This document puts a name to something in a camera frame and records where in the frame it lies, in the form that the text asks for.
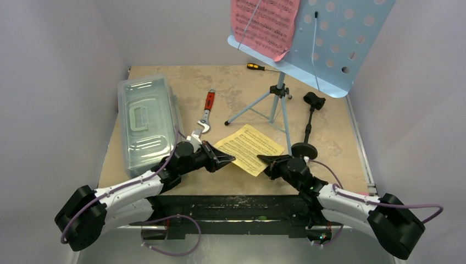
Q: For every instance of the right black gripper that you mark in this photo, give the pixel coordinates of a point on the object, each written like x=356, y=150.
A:
x=277, y=166

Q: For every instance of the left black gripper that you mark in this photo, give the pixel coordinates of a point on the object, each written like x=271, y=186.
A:
x=216, y=159

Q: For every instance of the yellow sheet music page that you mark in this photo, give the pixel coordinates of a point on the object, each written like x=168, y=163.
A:
x=246, y=145

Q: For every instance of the black microphone stand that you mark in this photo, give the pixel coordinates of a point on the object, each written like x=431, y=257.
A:
x=304, y=148

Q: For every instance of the red handled adjustable wrench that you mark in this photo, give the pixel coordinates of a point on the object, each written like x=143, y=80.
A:
x=204, y=121

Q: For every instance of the pink sheet music page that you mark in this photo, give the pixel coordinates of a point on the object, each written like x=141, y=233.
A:
x=266, y=27

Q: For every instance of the blue perforated music stand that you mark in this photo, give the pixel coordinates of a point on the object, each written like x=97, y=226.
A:
x=330, y=43

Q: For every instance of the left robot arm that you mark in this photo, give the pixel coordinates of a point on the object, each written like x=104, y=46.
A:
x=123, y=193

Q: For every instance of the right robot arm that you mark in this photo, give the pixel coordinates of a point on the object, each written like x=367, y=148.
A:
x=385, y=218

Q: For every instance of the clear plastic storage box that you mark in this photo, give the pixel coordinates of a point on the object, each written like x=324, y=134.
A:
x=149, y=119

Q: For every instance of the black yellow screwdriver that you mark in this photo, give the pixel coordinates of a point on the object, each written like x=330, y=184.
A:
x=253, y=66

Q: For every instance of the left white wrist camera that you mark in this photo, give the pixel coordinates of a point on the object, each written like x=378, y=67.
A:
x=195, y=139

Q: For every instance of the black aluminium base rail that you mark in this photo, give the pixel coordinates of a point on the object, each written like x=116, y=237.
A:
x=229, y=215

